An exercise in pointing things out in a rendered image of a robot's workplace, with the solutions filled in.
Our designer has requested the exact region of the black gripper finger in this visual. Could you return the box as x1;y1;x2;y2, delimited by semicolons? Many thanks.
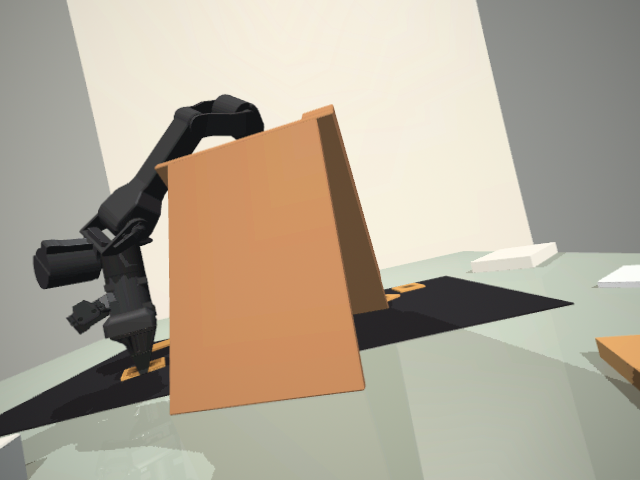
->
110;325;157;375

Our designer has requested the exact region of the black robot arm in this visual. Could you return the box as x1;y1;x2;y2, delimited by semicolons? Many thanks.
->
33;94;265;335

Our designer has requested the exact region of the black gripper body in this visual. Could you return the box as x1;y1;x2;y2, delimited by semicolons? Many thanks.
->
103;271;157;338

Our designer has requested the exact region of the white flat card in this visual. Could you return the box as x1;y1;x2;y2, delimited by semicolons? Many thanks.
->
597;265;640;288

